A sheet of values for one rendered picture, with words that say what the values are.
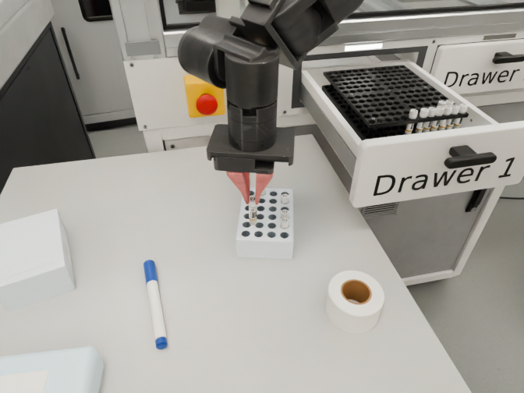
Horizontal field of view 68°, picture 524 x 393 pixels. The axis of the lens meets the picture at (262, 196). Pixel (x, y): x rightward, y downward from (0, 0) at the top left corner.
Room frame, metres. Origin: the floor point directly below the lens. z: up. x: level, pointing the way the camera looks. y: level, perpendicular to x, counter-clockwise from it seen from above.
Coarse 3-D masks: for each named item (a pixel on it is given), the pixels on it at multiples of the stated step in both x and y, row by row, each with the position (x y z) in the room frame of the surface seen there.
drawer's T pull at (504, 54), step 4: (496, 52) 0.84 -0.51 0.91; (500, 52) 0.84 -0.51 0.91; (504, 52) 0.84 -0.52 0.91; (496, 56) 0.81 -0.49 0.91; (500, 56) 0.81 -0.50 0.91; (504, 56) 0.81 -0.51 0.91; (508, 56) 0.81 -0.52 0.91; (512, 56) 0.81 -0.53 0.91; (516, 56) 0.81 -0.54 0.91; (520, 56) 0.81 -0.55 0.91; (492, 60) 0.81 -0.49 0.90; (496, 60) 0.80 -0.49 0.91; (500, 60) 0.80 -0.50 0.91; (504, 60) 0.81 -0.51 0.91; (508, 60) 0.81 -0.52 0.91; (512, 60) 0.81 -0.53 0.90; (516, 60) 0.81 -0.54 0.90; (520, 60) 0.81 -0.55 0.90
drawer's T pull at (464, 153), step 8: (456, 152) 0.45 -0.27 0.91; (464, 152) 0.45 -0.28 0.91; (472, 152) 0.45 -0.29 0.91; (488, 152) 0.45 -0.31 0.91; (448, 160) 0.43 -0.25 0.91; (456, 160) 0.43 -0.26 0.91; (464, 160) 0.43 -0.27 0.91; (472, 160) 0.43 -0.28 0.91; (480, 160) 0.43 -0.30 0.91; (488, 160) 0.43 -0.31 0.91
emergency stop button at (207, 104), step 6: (204, 96) 0.66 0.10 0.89; (210, 96) 0.66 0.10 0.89; (198, 102) 0.65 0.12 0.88; (204, 102) 0.65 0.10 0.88; (210, 102) 0.66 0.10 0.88; (216, 102) 0.66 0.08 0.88; (198, 108) 0.65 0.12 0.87; (204, 108) 0.65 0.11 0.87; (210, 108) 0.65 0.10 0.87; (216, 108) 0.66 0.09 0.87; (204, 114) 0.65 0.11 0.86; (210, 114) 0.66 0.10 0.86
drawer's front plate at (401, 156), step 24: (360, 144) 0.45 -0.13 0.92; (384, 144) 0.44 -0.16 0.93; (408, 144) 0.45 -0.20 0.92; (432, 144) 0.46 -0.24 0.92; (456, 144) 0.46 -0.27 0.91; (480, 144) 0.47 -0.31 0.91; (504, 144) 0.48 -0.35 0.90; (360, 168) 0.44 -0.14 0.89; (384, 168) 0.44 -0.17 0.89; (408, 168) 0.45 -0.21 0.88; (432, 168) 0.46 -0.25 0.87; (456, 168) 0.47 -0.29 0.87; (504, 168) 0.49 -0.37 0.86; (360, 192) 0.44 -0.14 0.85; (408, 192) 0.45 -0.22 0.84; (432, 192) 0.46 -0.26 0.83; (456, 192) 0.47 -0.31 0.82
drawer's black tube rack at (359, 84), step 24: (336, 72) 0.76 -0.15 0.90; (360, 72) 0.76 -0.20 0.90; (384, 72) 0.76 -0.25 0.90; (408, 72) 0.76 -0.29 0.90; (336, 96) 0.71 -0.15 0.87; (360, 96) 0.65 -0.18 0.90; (384, 96) 0.65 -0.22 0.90; (408, 96) 0.65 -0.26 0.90; (432, 96) 0.65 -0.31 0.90; (360, 120) 0.61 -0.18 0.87
